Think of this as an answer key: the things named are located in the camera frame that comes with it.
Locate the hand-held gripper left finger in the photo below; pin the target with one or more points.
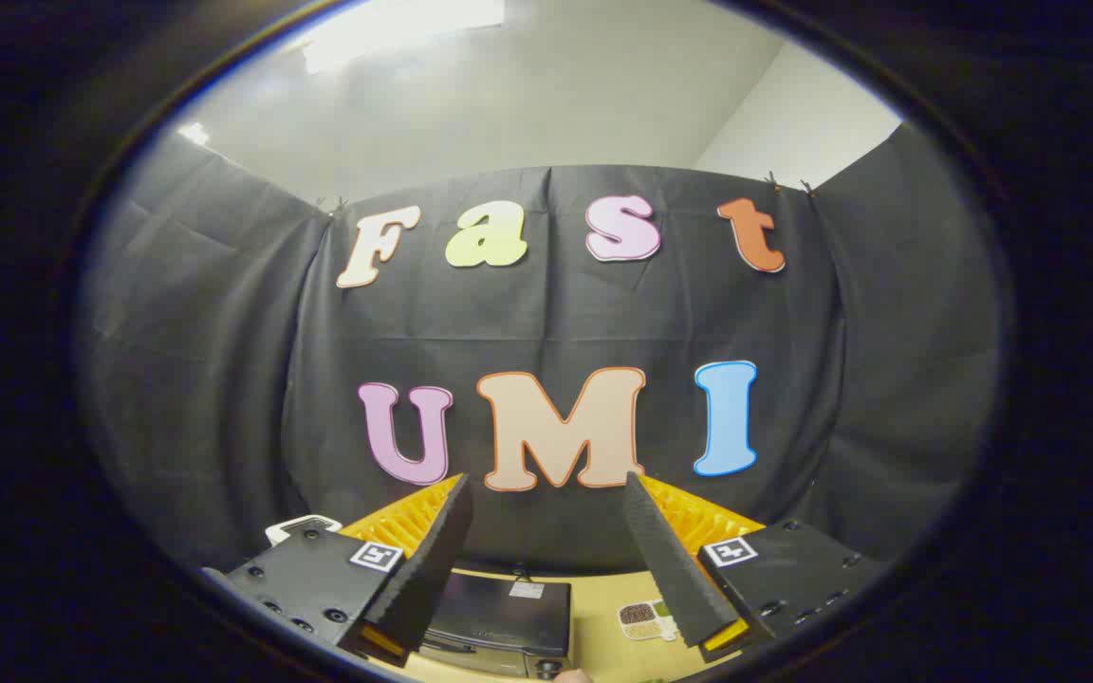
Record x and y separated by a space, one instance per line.
433 560

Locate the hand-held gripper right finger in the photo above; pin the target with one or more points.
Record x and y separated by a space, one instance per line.
670 560

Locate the black toaster oven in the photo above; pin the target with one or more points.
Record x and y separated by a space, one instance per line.
499 617

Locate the white toaster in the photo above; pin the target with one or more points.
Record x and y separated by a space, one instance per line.
305 522

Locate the white divided grain dish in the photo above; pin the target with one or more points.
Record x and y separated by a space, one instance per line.
646 618

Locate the black cloth clip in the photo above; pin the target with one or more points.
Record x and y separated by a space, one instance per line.
336 203
807 186
773 180

